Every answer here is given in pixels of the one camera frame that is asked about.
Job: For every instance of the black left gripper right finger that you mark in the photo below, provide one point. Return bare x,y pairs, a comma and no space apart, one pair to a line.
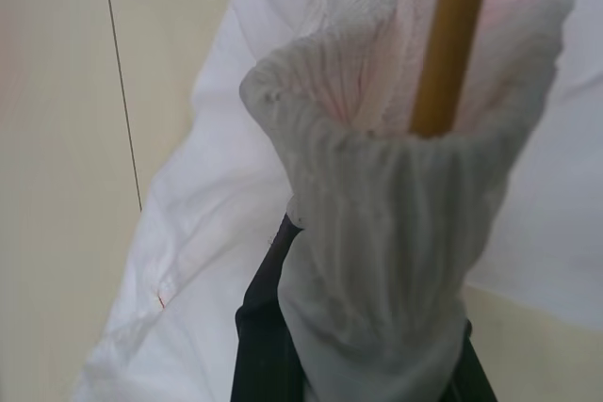
471,383

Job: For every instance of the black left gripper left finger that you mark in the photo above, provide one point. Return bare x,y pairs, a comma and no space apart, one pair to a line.
264,336

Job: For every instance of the white cloth shorts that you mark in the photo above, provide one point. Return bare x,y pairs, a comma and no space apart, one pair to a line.
377,213

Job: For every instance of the yellow wooden rod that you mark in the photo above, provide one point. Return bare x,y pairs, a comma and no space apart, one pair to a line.
447,53

